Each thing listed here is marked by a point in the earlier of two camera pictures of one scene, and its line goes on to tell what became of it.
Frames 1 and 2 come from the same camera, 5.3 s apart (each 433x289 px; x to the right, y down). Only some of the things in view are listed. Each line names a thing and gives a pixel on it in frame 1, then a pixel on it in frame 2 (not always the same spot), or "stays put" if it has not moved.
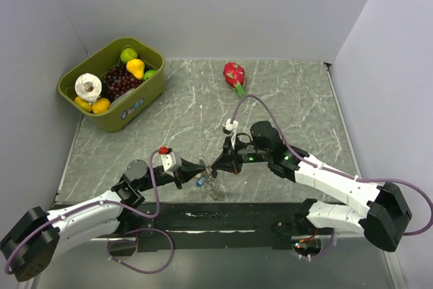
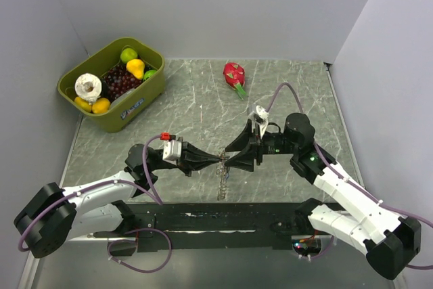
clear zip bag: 208,183 → 222,173
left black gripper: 187,170 → 193,158
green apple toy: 128,54 stays put
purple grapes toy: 120,80 stays put
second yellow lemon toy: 101,105 stays put
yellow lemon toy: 84,103 stays put
